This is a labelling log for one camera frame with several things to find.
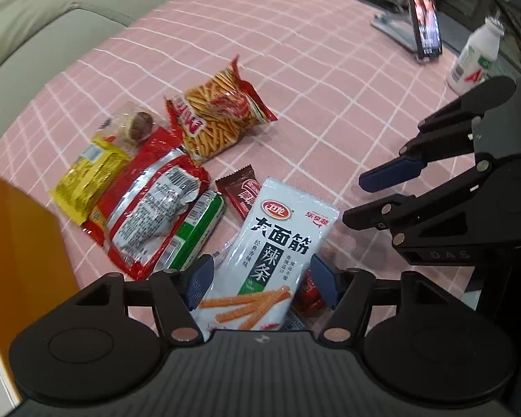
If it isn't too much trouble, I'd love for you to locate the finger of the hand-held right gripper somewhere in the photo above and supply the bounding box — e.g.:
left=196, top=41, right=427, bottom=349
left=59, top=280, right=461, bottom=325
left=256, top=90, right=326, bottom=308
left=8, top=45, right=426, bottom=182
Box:
left=342, top=153, right=495, bottom=245
left=358, top=76, right=517, bottom=192

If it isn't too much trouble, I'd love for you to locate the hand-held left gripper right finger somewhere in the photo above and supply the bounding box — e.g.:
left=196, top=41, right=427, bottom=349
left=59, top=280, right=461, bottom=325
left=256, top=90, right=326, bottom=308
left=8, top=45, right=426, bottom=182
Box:
left=309, top=254, right=454, bottom=344

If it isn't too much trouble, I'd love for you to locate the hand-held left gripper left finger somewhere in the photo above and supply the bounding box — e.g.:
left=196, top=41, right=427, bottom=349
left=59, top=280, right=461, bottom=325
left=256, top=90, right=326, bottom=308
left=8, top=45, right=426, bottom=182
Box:
left=67, top=254, right=215, bottom=344

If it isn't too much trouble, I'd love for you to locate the small red packet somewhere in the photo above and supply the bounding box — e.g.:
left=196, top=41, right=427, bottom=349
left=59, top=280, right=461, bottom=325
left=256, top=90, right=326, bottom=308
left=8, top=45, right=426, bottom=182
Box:
left=293, top=269, right=326, bottom=313

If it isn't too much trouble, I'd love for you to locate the green sausage packet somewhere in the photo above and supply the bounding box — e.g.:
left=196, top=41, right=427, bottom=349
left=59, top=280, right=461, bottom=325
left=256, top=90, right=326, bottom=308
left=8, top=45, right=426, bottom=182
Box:
left=163, top=189, right=225, bottom=272

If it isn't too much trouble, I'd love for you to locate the white spicy strip packet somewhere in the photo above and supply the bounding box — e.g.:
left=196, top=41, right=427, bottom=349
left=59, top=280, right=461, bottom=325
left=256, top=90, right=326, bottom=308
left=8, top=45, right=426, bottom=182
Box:
left=190, top=177, right=340, bottom=342

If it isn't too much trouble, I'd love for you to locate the large red noodle snack packet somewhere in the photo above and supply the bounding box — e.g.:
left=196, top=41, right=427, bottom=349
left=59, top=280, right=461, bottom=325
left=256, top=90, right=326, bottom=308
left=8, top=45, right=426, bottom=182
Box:
left=82, top=126, right=211, bottom=281

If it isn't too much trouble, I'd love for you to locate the brown wafer packet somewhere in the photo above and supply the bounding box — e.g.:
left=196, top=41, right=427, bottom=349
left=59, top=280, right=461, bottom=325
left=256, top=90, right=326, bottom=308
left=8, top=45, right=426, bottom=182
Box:
left=215, top=164, right=261, bottom=222

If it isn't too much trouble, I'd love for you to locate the red bag of stick snacks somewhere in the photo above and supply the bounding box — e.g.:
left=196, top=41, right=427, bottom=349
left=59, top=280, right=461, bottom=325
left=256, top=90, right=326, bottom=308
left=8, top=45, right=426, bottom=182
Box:
left=164, top=54, right=279, bottom=166

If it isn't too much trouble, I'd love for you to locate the orange storage box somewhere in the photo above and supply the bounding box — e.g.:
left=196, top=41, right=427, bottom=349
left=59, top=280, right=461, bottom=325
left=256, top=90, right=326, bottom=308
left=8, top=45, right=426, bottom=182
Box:
left=0, top=167, right=81, bottom=404

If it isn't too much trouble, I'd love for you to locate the pink checked tablecloth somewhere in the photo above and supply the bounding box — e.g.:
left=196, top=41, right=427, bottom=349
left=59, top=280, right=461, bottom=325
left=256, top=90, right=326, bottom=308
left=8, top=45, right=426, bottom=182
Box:
left=0, top=0, right=521, bottom=340

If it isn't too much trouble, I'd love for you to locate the white milk drink bottle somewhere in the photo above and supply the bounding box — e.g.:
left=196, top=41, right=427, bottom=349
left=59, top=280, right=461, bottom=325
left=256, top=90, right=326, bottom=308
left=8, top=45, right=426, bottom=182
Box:
left=445, top=16, right=504, bottom=96

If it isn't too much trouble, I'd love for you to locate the grey phone stand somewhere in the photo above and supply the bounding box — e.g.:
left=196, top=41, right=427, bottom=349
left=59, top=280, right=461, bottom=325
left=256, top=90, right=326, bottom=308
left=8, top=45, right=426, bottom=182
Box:
left=371, top=2, right=422, bottom=55

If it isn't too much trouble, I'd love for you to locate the yellow snack packet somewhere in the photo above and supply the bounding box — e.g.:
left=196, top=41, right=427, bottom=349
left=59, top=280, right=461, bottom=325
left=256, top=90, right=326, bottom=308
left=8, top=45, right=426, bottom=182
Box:
left=49, top=134, right=133, bottom=227

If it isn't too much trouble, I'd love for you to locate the clear packet with brown snack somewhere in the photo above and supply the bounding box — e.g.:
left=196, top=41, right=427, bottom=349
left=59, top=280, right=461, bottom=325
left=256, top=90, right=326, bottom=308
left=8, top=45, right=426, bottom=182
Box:
left=96, top=101, right=157, bottom=157

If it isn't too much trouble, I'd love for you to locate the black smartphone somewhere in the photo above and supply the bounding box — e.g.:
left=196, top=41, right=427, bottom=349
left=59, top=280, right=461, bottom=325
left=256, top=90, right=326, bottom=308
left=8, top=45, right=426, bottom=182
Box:
left=402, top=0, right=444, bottom=62

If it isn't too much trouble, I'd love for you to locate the beige sofa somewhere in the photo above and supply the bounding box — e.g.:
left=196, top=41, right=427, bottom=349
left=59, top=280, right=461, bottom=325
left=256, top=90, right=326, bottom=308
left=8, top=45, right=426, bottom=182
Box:
left=0, top=0, right=363, bottom=92

